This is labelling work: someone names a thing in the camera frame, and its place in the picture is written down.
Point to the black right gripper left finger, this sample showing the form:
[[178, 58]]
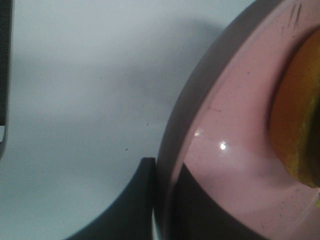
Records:
[[130, 216]]

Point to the pink plate rim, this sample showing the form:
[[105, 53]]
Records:
[[218, 127]]

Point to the burger with lettuce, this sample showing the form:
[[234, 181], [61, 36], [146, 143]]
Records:
[[294, 122]]

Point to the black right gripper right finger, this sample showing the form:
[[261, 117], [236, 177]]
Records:
[[195, 216]]

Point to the white microwave oven body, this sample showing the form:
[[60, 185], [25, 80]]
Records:
[[6, 20]]

